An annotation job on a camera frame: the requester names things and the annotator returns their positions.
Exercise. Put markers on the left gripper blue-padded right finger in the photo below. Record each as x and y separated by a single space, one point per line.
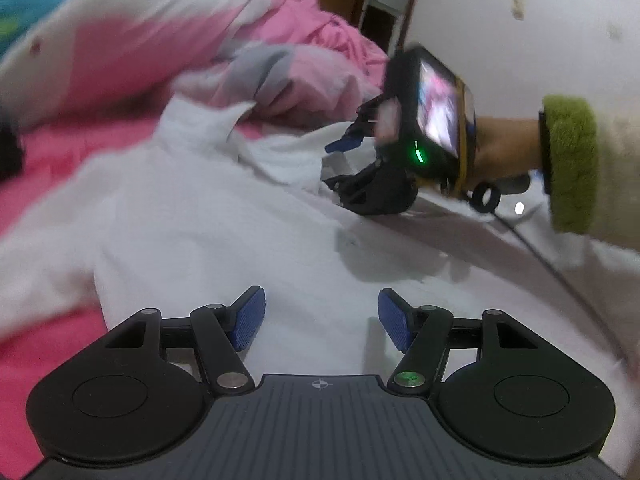
421 335

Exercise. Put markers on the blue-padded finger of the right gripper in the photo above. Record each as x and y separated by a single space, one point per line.
347 184
344 144

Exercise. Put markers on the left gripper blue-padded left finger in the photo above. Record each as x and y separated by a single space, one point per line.
221 333

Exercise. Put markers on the white garment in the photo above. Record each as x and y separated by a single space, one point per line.
200 209

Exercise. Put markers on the green fleece sleeve forearm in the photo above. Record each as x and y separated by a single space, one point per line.
590 163

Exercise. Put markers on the person's right hand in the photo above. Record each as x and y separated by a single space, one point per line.
505 148

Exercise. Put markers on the pink floral bed sheet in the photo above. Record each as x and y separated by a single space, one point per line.
53 153

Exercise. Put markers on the black garment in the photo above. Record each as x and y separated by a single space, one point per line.
11 148

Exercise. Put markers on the pink white blue duvet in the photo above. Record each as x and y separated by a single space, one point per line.
90 54

